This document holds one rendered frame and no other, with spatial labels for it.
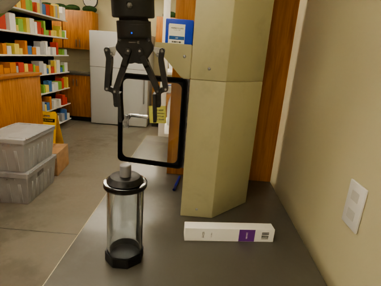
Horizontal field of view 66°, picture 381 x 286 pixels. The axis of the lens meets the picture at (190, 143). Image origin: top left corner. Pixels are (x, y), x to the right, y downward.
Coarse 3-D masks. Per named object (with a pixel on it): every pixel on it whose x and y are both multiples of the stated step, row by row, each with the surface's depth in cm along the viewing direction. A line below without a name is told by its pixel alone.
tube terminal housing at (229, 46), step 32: (224, 0) 83; (256, 0) 89; (224, 32) 85; (256, 32) 93; (192, 64) 88; (224, 64) 88; (256, 64) 98; (192, 96) 91; (224, 96) 91; (256, 96) 102; (192, 128) 94; (224, 128) 95; (192, 160) 97; (224, 160) 99; (192, 192) 100; (224, 192) 104
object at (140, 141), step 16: (128, 80) 125; (144, 80) 123; (128, 96) 126; (144, 96) 125; (176, 96) 123; (128, 112) 128; (144, 112) 127; (160, 112) 126; (176, 112) 124; (128, 128) 130; (144, 128) 129; (160, 128) 128; (176, 128) 126; (128, 144) 133; (144, 144) 131; (160, 144) 130; (176, 144) 128; (160, 160) 132; (176, 160) 130
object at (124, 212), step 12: (144, 180) 75; (108, 192) 70; (108, 204) 72; (120, 204) 71; (132, 204) 71; (108, 216) 73; (120, 216) 71; (132, 216) 72; (108, 228) 74; (120, 228) 72; (132, 228) 73; (108, 240) 75; (120, 240) 73; (132, 240) 74; (108, 252) 76; (120, 252) 74; (132, 252) 75
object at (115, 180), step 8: (120, 168) 72; (128, 168) 72; (112, 176) 72; (120, 176) 72; (128, 176) 72; (136, 176) 73; (112, 184) 70; (120, 184) 70; (128, 184) 70; (136, 184) 71
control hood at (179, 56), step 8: (168, 48) 87; (176, 48) 87; (184, 48) 87; (192, 48) 87; (168, 56) 88; (176, 56) 88; (184, 56) 88; (176, 64) 88; (184, 64) 88; (184, 72) 89
